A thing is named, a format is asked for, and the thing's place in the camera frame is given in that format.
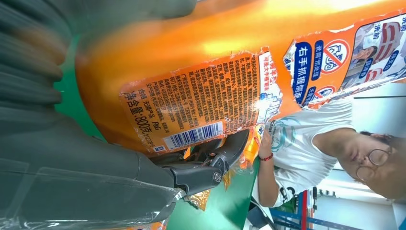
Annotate person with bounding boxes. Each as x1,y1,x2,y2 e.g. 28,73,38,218
250,95,406,208

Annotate clear plastic cover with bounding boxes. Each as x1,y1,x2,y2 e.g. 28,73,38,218
0,159,186,230

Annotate dark tablet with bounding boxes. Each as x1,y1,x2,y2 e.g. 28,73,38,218
246,198,277,230

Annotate blue metal rack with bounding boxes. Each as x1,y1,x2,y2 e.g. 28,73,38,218
270,190,365,230

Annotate black-rimmed glasses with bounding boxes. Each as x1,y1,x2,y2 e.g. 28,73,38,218
355,147,392,183

